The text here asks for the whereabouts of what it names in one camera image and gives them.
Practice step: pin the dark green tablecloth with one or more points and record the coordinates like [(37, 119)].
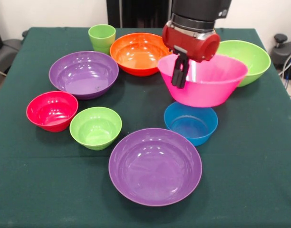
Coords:
[(41, 178)]

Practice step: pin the black cabinet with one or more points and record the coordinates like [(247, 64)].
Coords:
[(140, 12)]

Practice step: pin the large green plastic bowl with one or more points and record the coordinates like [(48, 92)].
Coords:
[(252, 61)]

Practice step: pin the small green plastic bowl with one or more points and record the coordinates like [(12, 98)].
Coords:
[(95, 130)]

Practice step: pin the blue plastic bowl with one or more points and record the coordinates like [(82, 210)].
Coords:
[(190, 128)]

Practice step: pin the green plastic cup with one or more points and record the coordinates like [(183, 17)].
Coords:
[(101, 40)]

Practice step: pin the orange plastic bowl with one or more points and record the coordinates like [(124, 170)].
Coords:
[(136, 59)]

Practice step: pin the pink plastic bowl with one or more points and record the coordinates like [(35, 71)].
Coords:
[(207, 92)]

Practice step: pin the purple plastic bowl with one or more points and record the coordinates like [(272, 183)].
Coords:
[(155, 171), (83, 78)]

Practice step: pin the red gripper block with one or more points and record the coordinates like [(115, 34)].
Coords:
[(193, 46)]

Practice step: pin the red plastic bowl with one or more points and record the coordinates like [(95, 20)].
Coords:
[(51, 111)]

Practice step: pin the black chair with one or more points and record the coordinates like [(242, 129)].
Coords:
[(7, 52)]

